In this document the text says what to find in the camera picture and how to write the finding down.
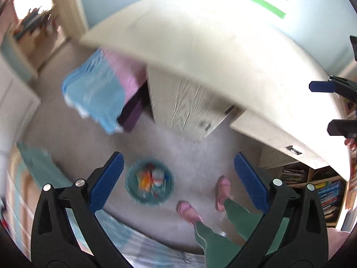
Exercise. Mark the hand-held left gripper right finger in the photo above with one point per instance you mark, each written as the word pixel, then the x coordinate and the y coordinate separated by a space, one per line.
pixel 251 178

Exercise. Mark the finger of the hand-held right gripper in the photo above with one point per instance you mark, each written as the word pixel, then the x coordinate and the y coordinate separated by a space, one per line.
pixel 341 128
pixel 320 86

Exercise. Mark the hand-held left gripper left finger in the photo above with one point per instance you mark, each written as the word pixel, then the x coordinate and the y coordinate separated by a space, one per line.
pixel 107 178

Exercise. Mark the teal round waste bin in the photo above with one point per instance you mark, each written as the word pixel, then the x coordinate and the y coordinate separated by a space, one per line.
pixel 134 192

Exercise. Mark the person's right hand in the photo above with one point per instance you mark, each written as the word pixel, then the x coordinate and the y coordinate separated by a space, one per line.
pixel 352 143

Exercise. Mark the pink slipper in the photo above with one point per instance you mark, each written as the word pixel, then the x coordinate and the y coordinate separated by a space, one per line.
pixel 223 191
pixel 188 210

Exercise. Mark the wooden bookshelf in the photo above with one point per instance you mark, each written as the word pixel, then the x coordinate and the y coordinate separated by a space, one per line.
pixel 312 177

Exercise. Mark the teal patterned mat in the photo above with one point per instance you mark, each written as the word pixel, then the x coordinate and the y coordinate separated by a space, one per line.
pixel 134 240

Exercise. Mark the stack of colourful books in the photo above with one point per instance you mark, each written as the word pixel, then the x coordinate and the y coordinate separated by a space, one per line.
pixel 329 195

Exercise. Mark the dark purple box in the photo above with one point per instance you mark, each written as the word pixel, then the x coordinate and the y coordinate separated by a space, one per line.
pixel 134 114

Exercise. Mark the person's left leg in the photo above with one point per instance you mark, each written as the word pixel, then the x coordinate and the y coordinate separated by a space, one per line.
pixel 212 243

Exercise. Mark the light blue cloth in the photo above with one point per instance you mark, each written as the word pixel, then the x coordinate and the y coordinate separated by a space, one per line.
pixel 92 92

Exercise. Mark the person's pink garment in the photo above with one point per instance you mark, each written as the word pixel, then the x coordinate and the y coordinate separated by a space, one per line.
pixel 337 241

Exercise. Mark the pink cloth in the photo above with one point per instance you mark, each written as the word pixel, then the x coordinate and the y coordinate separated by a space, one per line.
pixel 125 72

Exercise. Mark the white cabinet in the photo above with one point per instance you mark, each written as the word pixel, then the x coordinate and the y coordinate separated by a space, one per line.
pixel 16 109

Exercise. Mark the white wood-grain table pedestal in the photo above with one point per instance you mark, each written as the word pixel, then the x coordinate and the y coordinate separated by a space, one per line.
pixel 187 103

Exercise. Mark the white door frame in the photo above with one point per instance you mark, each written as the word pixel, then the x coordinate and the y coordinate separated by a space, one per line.
pixel 68 5

